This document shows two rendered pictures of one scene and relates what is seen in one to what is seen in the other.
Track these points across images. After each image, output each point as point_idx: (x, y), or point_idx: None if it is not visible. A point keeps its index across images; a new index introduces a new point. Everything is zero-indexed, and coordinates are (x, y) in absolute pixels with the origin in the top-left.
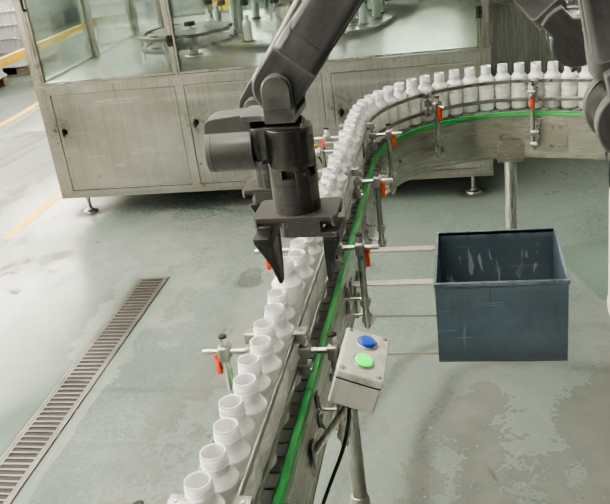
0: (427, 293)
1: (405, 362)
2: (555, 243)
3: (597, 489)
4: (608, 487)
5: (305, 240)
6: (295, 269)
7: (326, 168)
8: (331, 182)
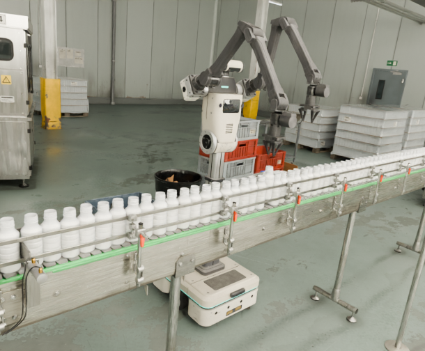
0: None
1: None
2: (95, 203)
3: (60, 347)
4: (56, 345)
5: (242, 177)
6: (260, 175)
7: (159, 194)
8: (173, 191)
